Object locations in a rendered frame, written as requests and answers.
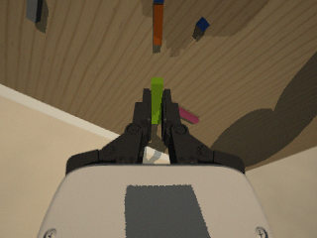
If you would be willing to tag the pink rod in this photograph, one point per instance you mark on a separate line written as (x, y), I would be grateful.
(183, 113)

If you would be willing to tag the lime green rod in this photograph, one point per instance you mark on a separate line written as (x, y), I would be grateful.
(157, 89)

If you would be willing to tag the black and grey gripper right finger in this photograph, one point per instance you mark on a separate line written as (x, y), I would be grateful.
(183, 148)

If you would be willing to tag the orange rod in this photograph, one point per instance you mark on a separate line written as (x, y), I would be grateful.
(158, 16)

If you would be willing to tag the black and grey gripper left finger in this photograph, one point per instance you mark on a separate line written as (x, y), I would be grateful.
(128, 148)

